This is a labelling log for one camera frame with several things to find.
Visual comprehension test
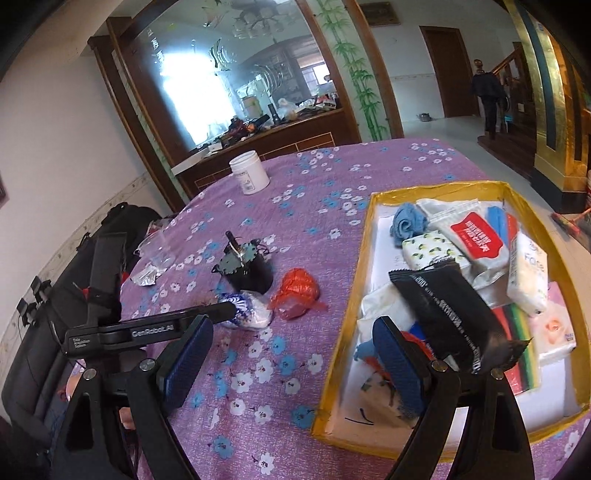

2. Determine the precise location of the white plastic jar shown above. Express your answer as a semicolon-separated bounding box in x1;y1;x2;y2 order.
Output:
229;150;271;196

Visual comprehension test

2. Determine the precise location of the lemon print tissue pack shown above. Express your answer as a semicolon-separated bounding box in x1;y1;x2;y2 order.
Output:
401;229;472;273

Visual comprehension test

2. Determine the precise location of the framed wall picture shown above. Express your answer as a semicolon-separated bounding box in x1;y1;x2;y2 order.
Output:
358;2;400;26

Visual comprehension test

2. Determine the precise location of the bamboo painted glass panel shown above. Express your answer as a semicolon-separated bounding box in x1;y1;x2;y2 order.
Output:
307;0;393;141

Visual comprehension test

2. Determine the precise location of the wooden staircase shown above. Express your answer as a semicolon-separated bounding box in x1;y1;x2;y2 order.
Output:
478;41;541;181

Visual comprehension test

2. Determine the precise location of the gold pillar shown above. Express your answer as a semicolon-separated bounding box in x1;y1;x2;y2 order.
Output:
503;0;591;213

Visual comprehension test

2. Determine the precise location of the brown wooden door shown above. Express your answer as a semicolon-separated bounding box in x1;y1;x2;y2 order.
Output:
419;25;481;118

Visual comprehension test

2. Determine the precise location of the red label wet wipe pack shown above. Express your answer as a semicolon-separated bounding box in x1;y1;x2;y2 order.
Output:
416;198;511;291

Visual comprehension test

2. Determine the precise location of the yellow-rimmed white tray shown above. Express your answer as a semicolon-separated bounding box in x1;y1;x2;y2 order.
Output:
310;181;591;462

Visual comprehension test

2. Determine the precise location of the crumpled foil wrapper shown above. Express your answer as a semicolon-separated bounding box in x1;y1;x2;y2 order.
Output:
131;268;160;288

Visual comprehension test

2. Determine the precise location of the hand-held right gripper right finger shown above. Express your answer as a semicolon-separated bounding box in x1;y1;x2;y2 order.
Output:
372;316;534;480

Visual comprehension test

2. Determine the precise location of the rainbow striped cloth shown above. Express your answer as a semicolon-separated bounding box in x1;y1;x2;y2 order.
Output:
487;207;543;398

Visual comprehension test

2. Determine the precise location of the clear plastic cup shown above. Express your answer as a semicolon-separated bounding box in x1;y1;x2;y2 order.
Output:
139;228;178;271

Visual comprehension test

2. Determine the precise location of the red plastic bag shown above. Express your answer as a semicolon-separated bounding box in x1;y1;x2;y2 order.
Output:
268;268;328;321

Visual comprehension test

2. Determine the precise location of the blue and white plastic bag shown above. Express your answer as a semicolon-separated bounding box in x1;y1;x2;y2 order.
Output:
217;291;274;329

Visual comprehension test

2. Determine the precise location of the wooden framed glass partition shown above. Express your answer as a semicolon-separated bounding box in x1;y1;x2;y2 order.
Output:
88;0;402;208

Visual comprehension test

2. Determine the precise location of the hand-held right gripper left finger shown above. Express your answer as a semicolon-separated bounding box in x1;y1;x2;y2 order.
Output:
48;315;215;480

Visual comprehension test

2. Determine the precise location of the pink tissue pack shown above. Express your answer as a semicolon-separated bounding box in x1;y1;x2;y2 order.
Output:
526;281;578;365

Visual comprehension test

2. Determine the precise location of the wall outlet with plugs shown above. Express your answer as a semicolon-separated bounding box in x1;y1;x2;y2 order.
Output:
16;277;51;328

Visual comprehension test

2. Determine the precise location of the wooden counter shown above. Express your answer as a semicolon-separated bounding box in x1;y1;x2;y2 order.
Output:
173;107;363;204

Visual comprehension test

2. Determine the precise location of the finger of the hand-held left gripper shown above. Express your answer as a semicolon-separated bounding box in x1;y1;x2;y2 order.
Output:
184;301;237;326

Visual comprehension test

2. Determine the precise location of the blue fluffy cloth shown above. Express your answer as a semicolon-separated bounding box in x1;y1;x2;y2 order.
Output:
390;202;430;250

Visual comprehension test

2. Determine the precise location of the black snack packet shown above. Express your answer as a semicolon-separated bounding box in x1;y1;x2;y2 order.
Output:
388;261;534;374

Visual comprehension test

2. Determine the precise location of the white towel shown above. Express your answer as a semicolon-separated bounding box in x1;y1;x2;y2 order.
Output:
358;281;419;333

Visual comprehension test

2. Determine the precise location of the plain white tissue pack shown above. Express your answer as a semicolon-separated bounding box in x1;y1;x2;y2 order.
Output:
506;231;550;317

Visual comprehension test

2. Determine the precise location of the purple floral tablecloth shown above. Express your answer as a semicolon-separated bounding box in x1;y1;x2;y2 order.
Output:
117;137;587;480

